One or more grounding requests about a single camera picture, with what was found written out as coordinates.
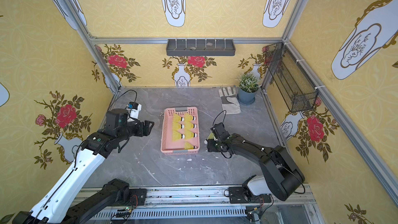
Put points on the pink perforated storage basket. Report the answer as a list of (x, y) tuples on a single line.
[(168, 147)]

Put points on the green plant in blue pot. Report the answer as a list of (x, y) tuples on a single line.
[(248, 87)]

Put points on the black wire mesh basket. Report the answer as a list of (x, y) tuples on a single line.
[(293, 83)]

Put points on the small circuit board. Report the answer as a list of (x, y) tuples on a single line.
[(123, 213), (253, 214)]

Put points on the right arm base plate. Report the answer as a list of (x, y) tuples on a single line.
[(242, 195)]

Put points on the small circuit board left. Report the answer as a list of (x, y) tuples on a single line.
[(123, 213)]

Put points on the grey wall shelf tray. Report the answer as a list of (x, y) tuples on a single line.
[(221, 47)]

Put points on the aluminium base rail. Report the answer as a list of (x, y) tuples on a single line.
[(212, 201)]

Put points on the yellow shuttlecock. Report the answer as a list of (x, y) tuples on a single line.
[(176, 136), (188, 135), (177, 126), (178, 118), (189, 126), (188, 117), (189, 146), (210, 138)]

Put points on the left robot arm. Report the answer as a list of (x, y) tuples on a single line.
[(56, 206)]

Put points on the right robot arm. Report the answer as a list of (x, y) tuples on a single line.
[(282, 176)]

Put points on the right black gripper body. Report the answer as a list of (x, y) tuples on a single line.
[(214, 143)]

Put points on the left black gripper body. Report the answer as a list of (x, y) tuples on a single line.
[(144, 127)]

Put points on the grey white work glove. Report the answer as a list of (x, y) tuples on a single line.
[(229, 101)]

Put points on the small circuit board right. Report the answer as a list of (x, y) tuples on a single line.
[(253, 214)]

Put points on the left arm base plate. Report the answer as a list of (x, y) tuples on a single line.
[(124, 197)]

